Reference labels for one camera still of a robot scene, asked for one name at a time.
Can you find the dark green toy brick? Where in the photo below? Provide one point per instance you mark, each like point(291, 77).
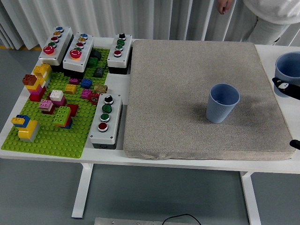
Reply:
point(93, 62)

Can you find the person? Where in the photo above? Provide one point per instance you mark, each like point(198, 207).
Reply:
point(264, 18)

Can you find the magenta toy brick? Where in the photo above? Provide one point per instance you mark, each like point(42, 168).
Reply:
point(73, 81)

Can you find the four-control selector switch box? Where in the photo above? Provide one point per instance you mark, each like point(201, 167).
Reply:
point(126, 48)
point(116, 117)

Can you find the yellow blue brick duck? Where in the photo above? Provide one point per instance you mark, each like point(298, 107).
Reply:
point(27, 132)

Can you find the brown yellow pink red brick tower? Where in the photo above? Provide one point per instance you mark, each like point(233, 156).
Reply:
point(29, 80)

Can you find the yellow white grey brick stack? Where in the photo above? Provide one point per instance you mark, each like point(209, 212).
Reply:
point(41, 70)

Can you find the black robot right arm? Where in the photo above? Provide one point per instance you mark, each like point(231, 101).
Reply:
point(295, 143)

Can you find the green orange blue brick stack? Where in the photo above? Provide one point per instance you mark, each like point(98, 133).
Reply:
point(62, 113)

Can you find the red sloped toy brick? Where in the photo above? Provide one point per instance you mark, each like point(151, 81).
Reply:
point(73, 109)

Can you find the white table leg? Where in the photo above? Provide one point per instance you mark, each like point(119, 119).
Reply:
point(250, 201)
point(82, 192)

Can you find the white vertical blinds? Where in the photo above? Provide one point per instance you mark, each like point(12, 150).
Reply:
point(117, 18)

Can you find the blue toy brick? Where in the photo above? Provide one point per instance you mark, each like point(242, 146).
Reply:
point(86, 83)

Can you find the grey-brown fabric mat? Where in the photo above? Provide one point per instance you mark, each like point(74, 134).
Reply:
point(175, 93)

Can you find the yellow toy brick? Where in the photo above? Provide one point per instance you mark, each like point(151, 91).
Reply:
point(70, 89)

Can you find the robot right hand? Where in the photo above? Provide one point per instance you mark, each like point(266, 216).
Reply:
point(289, 89)

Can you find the pink brick on red stack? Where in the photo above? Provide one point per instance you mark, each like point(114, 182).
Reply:
point(45, 105)

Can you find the blue ribbed cup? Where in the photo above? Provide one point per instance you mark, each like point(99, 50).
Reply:
point(216, 112)
point(289, 68)

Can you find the grey sloped toy brick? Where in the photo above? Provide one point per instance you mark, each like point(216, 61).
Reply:
point(98, 72)

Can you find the pink toy brick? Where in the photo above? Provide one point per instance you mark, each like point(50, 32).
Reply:
point(85, 93)

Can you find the green studded baseplate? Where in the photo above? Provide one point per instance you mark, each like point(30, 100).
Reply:
point(47, 146)

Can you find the person's right hand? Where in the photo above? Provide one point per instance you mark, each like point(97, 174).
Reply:
point(223, 5)

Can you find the five-button control box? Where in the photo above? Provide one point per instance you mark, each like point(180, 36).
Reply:
point(88, 45)
point(63, 44)

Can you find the brass valve red handwheel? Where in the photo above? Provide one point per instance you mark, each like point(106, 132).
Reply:
point(100, 87)

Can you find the white brick on maroon stack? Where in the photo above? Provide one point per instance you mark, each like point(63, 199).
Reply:
point(56, 95)

